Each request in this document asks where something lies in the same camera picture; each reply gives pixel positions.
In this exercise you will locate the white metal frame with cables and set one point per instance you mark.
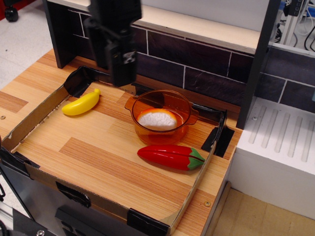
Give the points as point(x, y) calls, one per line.
point(294, 27)

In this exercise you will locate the white sink drainboard unit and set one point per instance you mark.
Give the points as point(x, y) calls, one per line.
point(274, 160)

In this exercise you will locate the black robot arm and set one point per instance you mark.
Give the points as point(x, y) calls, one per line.
point(115, 14)

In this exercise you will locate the black caster wheel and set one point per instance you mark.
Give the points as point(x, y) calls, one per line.
point(10, 12)

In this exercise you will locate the light wooden shelf ledge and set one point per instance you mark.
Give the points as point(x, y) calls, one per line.
point(232, 24)

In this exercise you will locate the dark grey left post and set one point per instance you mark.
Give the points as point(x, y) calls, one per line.
point(58, 19)

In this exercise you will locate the black bracket with screw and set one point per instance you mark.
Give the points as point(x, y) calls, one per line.
point(24, 226)

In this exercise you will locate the cardboard fence with black tape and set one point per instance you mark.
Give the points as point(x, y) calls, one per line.
point(85, 168)

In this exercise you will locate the yellow toy banana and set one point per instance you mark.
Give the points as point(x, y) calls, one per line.
point(82, 104)

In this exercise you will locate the dark grey vertical post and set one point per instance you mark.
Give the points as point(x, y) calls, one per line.
point(258, 63)

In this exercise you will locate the orange transparent plastic pot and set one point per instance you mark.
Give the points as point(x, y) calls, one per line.
point(164, 99)

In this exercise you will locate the red toy chili pepper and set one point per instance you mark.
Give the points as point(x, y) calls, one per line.
point(173, 156)

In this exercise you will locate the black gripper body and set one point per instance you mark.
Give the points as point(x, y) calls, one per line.
point(100, 36)

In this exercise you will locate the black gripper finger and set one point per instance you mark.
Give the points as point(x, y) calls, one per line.
point(122, 64)

